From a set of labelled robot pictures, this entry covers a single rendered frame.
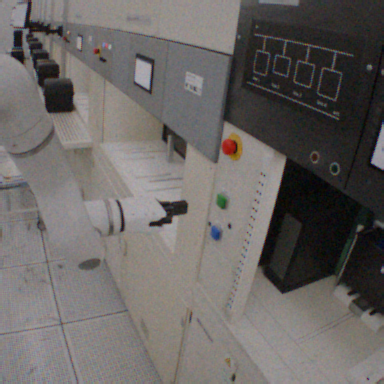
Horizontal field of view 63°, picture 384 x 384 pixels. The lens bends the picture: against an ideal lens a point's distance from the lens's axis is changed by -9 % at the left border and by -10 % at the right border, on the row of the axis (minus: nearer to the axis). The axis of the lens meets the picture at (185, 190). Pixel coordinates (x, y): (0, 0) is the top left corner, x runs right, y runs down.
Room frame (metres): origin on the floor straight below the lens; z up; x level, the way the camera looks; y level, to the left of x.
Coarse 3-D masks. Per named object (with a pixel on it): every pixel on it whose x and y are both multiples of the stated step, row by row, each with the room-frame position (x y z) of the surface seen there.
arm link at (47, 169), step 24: (48, 144) 0.48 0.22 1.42; (24, 168) 0.47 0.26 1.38; (48, 168) 0.49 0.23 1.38; (72, 168) 0.55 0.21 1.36; (48, 192) 0.50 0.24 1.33; (72, 192) 0.52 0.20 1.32; (48, 216) 0.49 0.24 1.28; (72, 216) 0.50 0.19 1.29; (72, 240) 0.49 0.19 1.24; (96, 240) 0.52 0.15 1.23; (72, 264) 0.51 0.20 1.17; (96, 264) 0.53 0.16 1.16
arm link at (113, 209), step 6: (108, 198) 0.66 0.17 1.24; (108, 204) 0.64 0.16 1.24; (114, 204) 0.64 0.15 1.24; (108, 210) 0.62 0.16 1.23; (114, 210) 0.63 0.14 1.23; (114, 216) 0.62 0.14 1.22; (120, 216) 0.63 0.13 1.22; (114, 222) 0.61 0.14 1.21; (120, 222) 0.63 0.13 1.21; (114, 228) 0.61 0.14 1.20; (114, 234) 0.62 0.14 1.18
